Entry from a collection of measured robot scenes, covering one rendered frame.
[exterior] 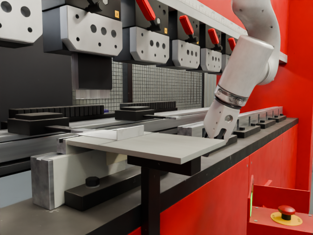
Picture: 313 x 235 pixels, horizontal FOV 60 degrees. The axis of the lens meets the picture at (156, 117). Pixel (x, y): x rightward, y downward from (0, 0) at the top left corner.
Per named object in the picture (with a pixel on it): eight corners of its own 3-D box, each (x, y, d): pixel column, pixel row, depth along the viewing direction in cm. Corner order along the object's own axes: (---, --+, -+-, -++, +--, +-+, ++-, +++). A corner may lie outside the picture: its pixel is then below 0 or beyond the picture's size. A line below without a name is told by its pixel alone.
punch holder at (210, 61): (205, 69, 99) (206, 23, 97) (185, 71, 104) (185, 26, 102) (221, 72, 111) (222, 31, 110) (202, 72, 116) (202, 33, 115)
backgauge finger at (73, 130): (67, 142, 59) (67, 120, 59) (7, 132, 74) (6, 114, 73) (107, 135, 69) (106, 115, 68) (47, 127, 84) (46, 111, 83)
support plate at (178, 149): (180, 164, 39) (180, 157, 39) (66, 144, 54) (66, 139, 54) (226, 144, 54) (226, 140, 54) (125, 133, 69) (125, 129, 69)
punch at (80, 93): (78, 99, 57) (77, 52, 56) (72, 99, 58) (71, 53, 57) (112, 98, 65) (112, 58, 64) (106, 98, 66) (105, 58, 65)
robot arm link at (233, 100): (255, 101, 65) (248, 112, 67) (242, 88, 73) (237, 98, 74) (223, 92, 64) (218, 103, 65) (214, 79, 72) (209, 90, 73)
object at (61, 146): (65, 154, 55) (65, 139, 54) (57, 152, 56) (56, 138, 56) (130, 140, 71) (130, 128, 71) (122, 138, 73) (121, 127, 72)
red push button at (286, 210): (295, 226, 65) (296, 211, 65) (277, 223, 67) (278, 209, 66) (294, 218, 69) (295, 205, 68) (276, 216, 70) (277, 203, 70)
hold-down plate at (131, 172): (82, 212, 50) (82, 196, 49) (64, 205, 53) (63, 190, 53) (169, 172, 74) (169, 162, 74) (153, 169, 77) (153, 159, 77)
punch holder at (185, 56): (178, 65, 83) (178, 9, 81) (155, 66, 88) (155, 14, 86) (199, 68, 95) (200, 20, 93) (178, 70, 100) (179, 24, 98)
